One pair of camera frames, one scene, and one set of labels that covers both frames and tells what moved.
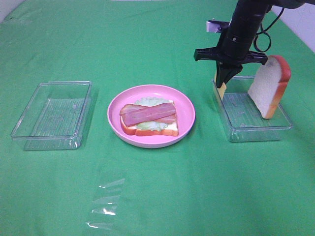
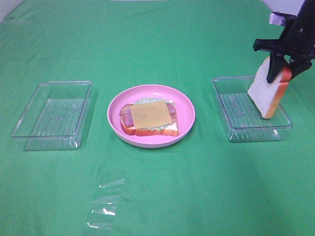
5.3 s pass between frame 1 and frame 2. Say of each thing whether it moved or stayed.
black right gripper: moved
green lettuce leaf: stayed
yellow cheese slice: moved
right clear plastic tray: stayed
